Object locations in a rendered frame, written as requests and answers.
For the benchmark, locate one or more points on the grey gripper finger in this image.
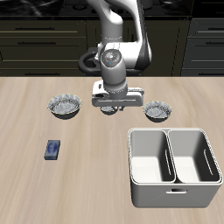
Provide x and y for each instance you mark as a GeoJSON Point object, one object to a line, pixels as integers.
{"type": "Point", "coordinates": [121, 108]}

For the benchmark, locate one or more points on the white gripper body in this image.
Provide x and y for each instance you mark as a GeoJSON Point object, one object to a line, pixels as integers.
{"type": "Point", "coordinates": [134, 99]}

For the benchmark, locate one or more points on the medium grey patterned bowl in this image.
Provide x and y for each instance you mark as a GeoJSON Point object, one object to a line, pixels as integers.
{"type": "Point", "coordinates": [157, 111]}

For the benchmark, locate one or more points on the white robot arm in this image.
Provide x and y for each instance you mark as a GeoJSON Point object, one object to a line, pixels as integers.
{"type": "Point", "coordinates": [112, 43]}

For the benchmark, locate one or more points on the dark olive kitchen cupboard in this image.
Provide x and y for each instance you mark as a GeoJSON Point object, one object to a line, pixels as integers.
{"type": "Point", "coordinates": [43, 49]}

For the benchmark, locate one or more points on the black marbled countertop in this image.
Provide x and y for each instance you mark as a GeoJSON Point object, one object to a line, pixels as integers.
{"type": "Point", "coordinates": [35, 8]}

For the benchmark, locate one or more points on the dark grey kitchen cupboard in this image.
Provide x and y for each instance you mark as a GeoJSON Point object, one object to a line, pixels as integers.
{"type": "Point", "coordinates": [204, 49]}

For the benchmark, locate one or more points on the large grey patterned bowl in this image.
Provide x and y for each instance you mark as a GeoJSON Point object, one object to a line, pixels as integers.
{"type": "Point", "coordinates": [64, 106]}

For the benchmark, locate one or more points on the white two-bin basket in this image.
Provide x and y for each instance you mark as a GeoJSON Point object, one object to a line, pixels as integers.
{"type": "Point", "coordinates": [175, 192]}

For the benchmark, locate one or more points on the small grey patterned bowl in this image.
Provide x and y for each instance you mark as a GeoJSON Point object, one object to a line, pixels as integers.
{"type": "Point", "coordinates": [107, 110]}

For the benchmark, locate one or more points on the small blue box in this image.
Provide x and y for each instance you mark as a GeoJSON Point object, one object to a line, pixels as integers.
{"type": "Point", "coordinates": [52, 150]}

